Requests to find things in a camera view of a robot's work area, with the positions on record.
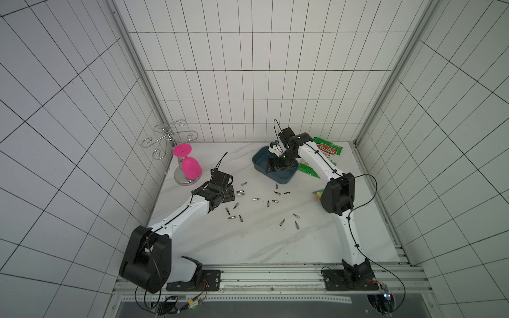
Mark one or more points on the pink plastic wine glass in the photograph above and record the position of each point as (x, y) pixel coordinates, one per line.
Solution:
(189, 166)

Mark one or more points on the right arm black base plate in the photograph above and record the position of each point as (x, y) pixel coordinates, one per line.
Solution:
(348, 280)

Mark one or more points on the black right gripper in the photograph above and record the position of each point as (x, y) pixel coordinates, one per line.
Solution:
(281, 161)

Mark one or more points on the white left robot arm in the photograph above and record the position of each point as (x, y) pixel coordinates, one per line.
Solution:
(149, 261)

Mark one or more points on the aluminium rail frame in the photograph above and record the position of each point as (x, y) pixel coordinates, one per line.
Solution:
(283, 290)

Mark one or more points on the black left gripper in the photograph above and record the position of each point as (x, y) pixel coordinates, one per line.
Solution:
(228, 195)

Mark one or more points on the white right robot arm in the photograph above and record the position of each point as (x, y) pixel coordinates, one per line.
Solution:
(338, 196)

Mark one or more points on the small green snack packet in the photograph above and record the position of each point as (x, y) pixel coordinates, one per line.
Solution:
(308, 170)

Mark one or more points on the dark teal plastic storage box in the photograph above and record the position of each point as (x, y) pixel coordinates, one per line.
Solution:
(261, 162)

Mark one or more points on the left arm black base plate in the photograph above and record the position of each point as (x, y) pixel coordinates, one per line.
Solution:
(207, 280)

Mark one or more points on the green Chuba cassava chips bag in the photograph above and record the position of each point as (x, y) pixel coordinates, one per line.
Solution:
(327, 147)

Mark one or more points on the chrome wire glass rack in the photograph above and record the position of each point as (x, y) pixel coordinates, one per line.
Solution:
(171, 135)

